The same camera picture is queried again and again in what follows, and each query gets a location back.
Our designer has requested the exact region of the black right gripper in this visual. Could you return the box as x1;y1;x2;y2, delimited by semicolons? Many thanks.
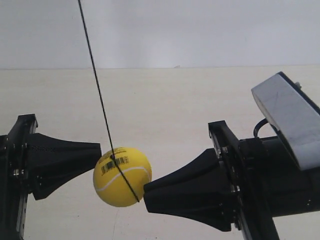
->
143;121;313;240

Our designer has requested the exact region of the black hanging string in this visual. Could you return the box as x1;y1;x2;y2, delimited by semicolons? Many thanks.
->
77;0;141;203

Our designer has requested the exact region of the black camera cable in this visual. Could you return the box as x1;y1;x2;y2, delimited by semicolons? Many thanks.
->
253;118;270;139

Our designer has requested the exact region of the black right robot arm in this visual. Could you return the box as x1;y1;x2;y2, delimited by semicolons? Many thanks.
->
143;120;320;240

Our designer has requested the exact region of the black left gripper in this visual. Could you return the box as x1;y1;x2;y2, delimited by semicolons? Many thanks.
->
0;114;102;240

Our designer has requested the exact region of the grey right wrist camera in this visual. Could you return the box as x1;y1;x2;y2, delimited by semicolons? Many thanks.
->
251;71;320;171

